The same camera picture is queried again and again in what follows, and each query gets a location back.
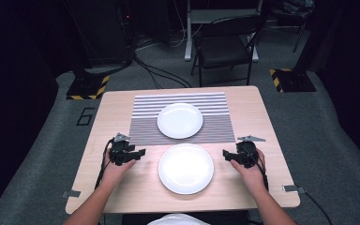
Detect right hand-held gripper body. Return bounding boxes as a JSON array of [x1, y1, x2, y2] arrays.
[[234, 134, 267, 170]]

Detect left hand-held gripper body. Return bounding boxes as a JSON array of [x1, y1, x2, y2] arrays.
[[108, 132, 137, 167]]

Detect white plate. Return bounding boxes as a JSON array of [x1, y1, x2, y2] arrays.
[[157, 102, 204, 141], [157, 142, 216, 196]]

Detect person's left hand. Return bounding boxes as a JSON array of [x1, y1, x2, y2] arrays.
[[100, 149, 137, 192]]

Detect person's right hand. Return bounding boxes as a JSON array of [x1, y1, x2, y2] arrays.
[[230, 148, 268, 195]]

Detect grey striped placemat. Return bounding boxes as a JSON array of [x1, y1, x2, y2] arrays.
[[128, 92, 236, 146]]

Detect person's dark clothing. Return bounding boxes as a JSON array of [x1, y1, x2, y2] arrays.
[[97, 209, 263, 225]]

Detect black stand base hazard tape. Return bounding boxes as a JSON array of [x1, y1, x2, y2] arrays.
[[66, 74, 111, 101], [268, 67, 317, 94]]

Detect person's white shirt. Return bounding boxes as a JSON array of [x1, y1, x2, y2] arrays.
[[146, 213, 212, 225]]

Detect black folding chair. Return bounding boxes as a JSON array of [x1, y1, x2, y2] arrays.
[[189, 14, 264, 88]]

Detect dark equipment cabinet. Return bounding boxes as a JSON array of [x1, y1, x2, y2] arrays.
[[63, 0, 137, 69]]

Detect dark cluttered side table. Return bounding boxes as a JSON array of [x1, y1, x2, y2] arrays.
[[270, 0, 316, 53]]

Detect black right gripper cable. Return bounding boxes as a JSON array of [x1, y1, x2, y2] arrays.
[[242, 143, 270, 191]]

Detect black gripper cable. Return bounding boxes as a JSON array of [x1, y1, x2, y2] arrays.
[[94, 138, 116, 190], [242, 143, 270, 191]]

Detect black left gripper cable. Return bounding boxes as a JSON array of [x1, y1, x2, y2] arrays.
[[94, 138, 116, 190]]

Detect grey tape strip with cable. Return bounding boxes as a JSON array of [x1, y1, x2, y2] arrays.
[[281, 184, 306, 194]]

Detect black floor cables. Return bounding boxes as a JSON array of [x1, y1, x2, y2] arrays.
[[132, 52, 193, 90]]

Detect black cable off table edge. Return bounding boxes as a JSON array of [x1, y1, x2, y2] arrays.
[[298, 187, 335, 225]]

